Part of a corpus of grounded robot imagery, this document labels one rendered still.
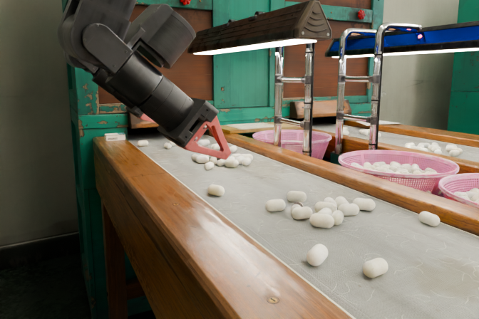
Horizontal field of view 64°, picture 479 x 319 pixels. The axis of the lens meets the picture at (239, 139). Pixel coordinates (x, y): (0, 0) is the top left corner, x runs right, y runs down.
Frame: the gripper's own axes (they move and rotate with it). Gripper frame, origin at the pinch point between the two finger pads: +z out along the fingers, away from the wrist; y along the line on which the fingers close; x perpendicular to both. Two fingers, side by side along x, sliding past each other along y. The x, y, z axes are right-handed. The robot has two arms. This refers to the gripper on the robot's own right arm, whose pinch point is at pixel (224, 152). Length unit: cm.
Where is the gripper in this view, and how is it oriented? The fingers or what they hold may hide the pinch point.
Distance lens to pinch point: 58.3
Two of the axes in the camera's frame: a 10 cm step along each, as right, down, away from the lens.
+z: 6.7, 5.9, 4.4
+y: -4.4, -1.5, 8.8
